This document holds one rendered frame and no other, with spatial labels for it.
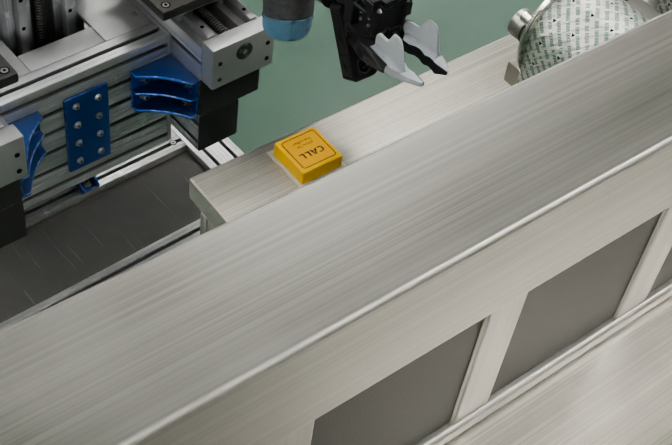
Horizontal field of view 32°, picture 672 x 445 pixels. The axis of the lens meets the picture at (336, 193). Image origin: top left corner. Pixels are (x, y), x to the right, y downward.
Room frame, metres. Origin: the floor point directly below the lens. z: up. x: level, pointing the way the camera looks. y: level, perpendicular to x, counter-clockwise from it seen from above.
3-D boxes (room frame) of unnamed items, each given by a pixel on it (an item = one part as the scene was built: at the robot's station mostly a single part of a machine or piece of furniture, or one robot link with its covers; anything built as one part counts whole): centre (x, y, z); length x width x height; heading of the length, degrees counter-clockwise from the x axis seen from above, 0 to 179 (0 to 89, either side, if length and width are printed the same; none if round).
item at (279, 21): (1.39, 0.12, 1.01); 0.11 x 0.08 x 0.11; 18
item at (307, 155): (1.16, 0.05, 0.91); 0.07 x 0.07 x 0.02; 44
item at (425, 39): (1.20, -0.09, 1.11); 0.09 x 0.03 x 0.06; 53
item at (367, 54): (1.20, -0.02, 1.09); 0.09 x 0.05 x 0.02; 35
